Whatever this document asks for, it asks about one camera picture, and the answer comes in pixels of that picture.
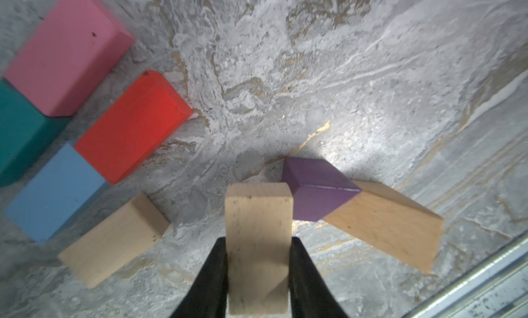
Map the pink block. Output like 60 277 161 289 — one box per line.
4 0 135 117

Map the red block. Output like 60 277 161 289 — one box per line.
74 70 193 185

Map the light blue block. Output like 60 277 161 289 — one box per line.
5 142 110 243

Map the natural wood triangle block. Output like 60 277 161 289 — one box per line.
323 180 444 273

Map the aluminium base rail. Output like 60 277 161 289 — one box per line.
404 231 527 317

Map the purple triangle block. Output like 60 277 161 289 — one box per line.
281 157 362 222

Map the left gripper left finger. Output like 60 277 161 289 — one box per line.
170 237 228 318

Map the teal block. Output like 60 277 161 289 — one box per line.
1 79 72 187

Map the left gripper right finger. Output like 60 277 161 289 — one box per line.
289 237 348 318

